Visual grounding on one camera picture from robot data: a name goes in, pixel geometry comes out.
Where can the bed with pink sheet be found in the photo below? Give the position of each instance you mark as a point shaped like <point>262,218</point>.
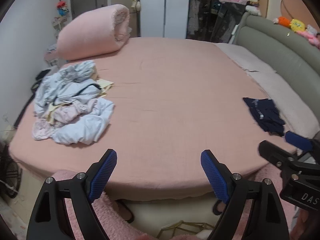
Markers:
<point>175,92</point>

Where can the orange plush toy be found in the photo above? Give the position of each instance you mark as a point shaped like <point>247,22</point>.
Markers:
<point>282,21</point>

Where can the beige cabinet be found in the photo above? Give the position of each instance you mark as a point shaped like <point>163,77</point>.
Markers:
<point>125,1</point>

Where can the pale yellow garment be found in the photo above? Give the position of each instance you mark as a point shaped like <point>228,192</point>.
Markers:
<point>106,86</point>

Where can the pale plain garment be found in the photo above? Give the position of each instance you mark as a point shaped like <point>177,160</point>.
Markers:
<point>87,125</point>

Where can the rolled pink quilt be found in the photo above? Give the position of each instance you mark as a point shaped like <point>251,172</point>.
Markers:
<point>92,32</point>

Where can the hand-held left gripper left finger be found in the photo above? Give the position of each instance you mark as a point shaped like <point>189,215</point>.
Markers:
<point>103,173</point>

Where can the white wardrobe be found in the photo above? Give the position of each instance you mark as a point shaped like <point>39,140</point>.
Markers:
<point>165,7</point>

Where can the pale garment with dark trim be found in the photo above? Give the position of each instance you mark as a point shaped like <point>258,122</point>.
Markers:
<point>85,90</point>

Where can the pale printed crumpled garment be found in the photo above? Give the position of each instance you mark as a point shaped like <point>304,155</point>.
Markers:
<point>53,85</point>

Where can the pink plush toy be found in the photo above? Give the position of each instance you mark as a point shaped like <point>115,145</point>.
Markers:
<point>311,36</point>

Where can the yellow plush toy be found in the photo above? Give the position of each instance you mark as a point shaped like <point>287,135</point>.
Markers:
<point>298,25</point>

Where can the folded navy garment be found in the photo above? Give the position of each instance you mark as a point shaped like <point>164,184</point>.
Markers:
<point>266,113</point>

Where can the black electric fan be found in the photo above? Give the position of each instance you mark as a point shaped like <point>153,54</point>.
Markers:
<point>8,175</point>

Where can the dark pink slipper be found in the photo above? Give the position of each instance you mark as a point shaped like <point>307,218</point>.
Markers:
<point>126,211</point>
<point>218,207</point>

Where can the cream and purple plush toy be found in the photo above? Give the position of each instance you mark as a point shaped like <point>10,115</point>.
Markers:
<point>253,3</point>

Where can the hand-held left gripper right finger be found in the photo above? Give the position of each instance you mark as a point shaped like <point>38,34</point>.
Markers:
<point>215,175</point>

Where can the upholstered headboard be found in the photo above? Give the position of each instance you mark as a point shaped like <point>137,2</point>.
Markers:
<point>280,47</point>

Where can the pink cartoon print pants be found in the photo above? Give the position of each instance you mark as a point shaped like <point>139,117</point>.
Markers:
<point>67,113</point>

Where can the dark glass door closet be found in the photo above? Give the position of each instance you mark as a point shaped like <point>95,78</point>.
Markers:
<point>207,12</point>

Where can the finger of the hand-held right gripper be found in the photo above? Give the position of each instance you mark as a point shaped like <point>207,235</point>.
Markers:
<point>275,152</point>
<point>297,140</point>

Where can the black bag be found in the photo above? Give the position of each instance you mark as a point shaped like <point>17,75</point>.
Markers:
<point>40,78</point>

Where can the red and blue plush toy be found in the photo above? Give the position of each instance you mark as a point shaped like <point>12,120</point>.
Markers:
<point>62,7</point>

